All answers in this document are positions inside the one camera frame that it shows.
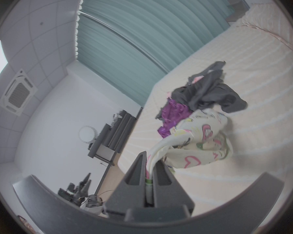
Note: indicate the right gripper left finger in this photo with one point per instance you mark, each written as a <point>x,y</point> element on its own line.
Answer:
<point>129,186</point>

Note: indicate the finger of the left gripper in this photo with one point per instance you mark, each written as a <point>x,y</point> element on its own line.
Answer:
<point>86,183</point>

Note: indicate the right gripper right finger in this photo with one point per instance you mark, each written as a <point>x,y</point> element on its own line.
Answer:
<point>168,189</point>

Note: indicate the white printed pyjama top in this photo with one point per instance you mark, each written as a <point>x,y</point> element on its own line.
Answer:
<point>197,142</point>

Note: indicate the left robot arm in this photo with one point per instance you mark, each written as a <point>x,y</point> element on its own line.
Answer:
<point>68,192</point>

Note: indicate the pile of clothes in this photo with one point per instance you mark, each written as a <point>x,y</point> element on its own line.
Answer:
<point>210,91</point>

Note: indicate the bed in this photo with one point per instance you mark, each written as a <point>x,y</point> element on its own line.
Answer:
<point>258,130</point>

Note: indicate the round white mirror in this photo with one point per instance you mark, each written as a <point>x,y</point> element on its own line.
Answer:
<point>88,134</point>

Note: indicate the dark grey side table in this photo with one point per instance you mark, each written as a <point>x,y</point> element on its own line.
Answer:
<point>105,135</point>

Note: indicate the black chest of drawers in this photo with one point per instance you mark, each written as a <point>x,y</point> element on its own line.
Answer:
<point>123,128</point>

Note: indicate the grey and white garment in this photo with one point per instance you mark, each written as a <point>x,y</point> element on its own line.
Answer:
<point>116,118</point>

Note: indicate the purple satin garment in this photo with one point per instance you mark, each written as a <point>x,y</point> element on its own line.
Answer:
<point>173,113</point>

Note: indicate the white ceiling air conditioner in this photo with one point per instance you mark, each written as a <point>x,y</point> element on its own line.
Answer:
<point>17,91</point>

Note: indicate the blue-green curtain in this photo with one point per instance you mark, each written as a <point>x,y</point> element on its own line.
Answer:
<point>112,57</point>
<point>161,13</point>

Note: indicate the grey bedside table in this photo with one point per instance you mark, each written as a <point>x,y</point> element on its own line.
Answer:
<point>235,16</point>

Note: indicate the cream pillow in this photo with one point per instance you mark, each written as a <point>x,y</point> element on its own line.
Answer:
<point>271,21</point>

